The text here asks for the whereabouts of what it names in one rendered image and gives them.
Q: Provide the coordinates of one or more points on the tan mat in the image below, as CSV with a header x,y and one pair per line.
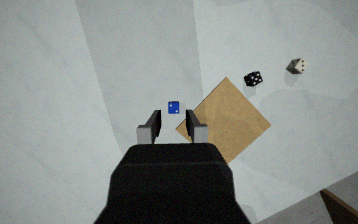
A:
x,y
233,122

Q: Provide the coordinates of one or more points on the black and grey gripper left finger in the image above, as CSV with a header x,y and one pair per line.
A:
x,y
146,134

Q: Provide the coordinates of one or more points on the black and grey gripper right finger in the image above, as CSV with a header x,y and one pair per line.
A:
x,y
198,132

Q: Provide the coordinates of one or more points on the blue die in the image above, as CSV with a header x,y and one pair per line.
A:
x,y
173,107

